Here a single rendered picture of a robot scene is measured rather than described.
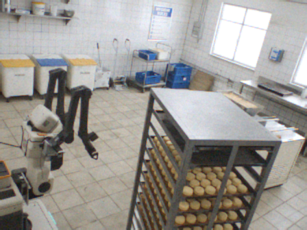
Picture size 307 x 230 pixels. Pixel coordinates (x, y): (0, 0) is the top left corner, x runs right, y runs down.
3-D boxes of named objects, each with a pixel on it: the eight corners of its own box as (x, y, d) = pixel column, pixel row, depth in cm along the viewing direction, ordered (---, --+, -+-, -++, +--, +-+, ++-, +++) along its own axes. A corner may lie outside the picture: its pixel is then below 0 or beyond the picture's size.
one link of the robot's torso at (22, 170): (20, 207, 242) (20, 183, 233) (11, 187, 261) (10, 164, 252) (53, 198, 259) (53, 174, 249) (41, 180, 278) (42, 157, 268)
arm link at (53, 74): (47, 66, 243) (52, 69, 236) (63, 67, 252) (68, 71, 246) (38, 115, 256) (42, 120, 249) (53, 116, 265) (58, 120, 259)
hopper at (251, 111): (229, 100, 398) (232, 90, 393) (260, 118, 355) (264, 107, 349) (213, 100, 384) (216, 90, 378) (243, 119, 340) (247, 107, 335)
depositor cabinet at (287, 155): (250, 161, 499) (266, 116, 466) (284, 187, 443) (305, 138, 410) (189, 173, 435) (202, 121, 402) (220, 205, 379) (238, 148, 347)
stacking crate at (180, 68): (180, 70, 836) (182, 63, 828) (190, 74, 810) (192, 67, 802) (165, 70, 797) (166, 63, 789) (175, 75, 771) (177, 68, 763)
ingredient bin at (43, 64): (40, 100, 578) (41, 62, 548) (30, 90, 622) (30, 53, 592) (66, 98, 611) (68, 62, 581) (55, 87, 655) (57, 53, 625)
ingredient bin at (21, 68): (5, 104, 537) (3, 63, 508) (-4, 92, 580) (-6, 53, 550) (35, 101, 572) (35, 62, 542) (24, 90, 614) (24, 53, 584)
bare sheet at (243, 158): (153, 111, 184) (154, 109, 184) (211, 114, 197) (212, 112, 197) (190, 167, 133) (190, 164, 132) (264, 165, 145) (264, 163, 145)
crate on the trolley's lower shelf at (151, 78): (150, 77, 788) (151, 70, 781) (160, 82, 766) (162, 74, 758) (134, 79, 749) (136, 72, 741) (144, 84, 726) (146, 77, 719)
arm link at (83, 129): (78, 85, 220) (85, 90, 213) (86, 85, 224) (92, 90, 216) (76, 136, 237) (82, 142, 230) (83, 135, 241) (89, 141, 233)
